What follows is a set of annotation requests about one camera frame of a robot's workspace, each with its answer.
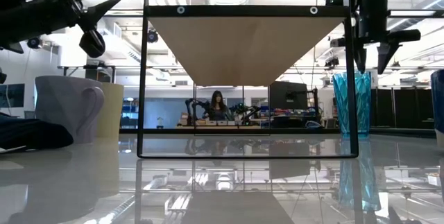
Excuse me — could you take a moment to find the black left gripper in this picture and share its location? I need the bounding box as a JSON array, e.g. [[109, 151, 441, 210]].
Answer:
[[20, 0, 122, 40]]

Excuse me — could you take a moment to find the background work table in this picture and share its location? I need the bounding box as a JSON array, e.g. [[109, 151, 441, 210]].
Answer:
[[177, 123, 262, 130]]

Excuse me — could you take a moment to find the black monitor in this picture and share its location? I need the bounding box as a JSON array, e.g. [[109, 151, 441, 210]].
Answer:
[[269, 80, 309, 110]]

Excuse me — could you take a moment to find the cream tall cup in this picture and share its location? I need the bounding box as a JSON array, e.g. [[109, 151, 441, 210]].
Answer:
[[96, 82, 125, 139]]

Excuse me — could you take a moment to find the round black ceiling camera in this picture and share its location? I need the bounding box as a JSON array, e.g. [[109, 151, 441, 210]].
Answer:
[[146, 29, 160, 44], [26, 36, 42, 50]]

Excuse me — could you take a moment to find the dark wall picture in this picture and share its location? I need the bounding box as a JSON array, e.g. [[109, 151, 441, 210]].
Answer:
[[0, 83, 26, 109]]

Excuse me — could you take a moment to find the dark fabric bundle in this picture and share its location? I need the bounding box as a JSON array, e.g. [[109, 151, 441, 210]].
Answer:
[[0, 112, 74, 150]]

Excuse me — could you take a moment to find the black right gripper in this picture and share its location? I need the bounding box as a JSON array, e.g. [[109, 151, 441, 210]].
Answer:
[[331, 0, 422, 76]]

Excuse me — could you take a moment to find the person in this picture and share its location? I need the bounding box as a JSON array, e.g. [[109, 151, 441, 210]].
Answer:
[[203, 90, 234, 121]]

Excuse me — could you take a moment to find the black room partition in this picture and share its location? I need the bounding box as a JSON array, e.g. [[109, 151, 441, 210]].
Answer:
[[369, 87, 434, 130]]

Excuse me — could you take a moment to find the black metal wood shelf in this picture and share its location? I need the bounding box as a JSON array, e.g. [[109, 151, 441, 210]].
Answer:
[[137, 0, 359, 159]]

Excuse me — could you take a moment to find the blue translucent faceted tumbler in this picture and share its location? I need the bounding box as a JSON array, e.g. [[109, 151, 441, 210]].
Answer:
[[332, 71, 372, 139]]

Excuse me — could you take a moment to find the lavender ceramic mug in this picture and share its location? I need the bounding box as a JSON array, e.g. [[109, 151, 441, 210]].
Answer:
[[34, 75, 105, 145]]

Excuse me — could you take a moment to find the dark blue mug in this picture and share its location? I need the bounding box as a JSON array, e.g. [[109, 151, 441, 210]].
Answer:
[[430, 69, 444, 150]]

